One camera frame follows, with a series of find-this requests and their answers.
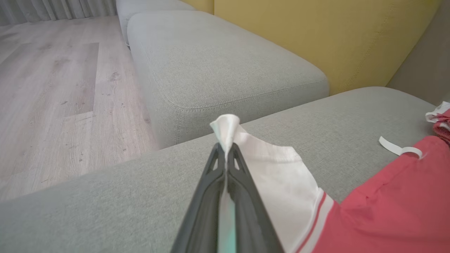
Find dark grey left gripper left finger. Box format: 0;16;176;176
171;142;227;253

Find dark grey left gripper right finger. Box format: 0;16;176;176
227;142;285;253

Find red and white t-shirt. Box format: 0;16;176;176
210;113;450;253

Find red shorts with white stripe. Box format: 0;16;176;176
425;101;450;144

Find large grey sofa chaise seat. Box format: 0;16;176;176
0;86;450;253

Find long grey sofa seat cushion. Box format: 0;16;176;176
127;10;330;150

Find wide yellow sofa back cushion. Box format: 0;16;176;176
214;0;442;96

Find short grey sofa seat cushion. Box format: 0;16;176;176
115;0;195;46

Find beige partition panel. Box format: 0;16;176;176
386;0;450;106

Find grey pleated curtain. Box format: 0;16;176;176
0;0;118;27

